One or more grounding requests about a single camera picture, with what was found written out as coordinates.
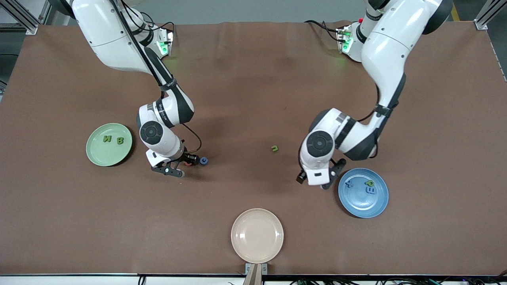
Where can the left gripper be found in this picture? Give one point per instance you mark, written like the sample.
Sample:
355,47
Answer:
299,179

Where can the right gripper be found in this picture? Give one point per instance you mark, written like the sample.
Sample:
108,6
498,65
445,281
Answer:
187,158

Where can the red letter Q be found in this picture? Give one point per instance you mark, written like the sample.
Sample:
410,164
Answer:
191,164

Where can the blue letter c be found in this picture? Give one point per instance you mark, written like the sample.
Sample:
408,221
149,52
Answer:
203,160

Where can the blue letter x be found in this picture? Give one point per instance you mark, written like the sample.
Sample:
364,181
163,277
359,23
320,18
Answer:
349,183

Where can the green letter p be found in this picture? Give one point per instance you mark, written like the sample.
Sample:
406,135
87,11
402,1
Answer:
370,183

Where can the green letter N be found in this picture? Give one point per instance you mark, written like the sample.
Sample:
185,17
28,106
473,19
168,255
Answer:
107,139

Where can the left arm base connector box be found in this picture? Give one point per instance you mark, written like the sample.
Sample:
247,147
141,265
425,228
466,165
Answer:
344,39

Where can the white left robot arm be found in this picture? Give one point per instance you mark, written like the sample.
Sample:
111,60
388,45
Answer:
388,47

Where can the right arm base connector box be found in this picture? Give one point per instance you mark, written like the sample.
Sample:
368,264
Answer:
164,47

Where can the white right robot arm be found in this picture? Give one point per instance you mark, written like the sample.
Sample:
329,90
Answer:
115,39

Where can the blue plate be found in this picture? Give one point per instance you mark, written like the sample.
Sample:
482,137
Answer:
356,206

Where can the beige plate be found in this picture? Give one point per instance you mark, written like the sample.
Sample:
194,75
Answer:
257,235

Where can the green plate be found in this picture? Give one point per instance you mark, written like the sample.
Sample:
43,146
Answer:
99,154

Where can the brown table mat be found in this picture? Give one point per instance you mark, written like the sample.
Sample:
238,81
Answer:
245,87

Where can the metal mounting bracket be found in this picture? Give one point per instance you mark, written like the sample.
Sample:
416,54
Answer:
264,269

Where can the black table edge rail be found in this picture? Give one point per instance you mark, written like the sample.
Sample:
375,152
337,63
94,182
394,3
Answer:
79,274

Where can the aluminium frame post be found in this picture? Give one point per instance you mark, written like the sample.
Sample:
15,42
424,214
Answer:
29,27
481,24

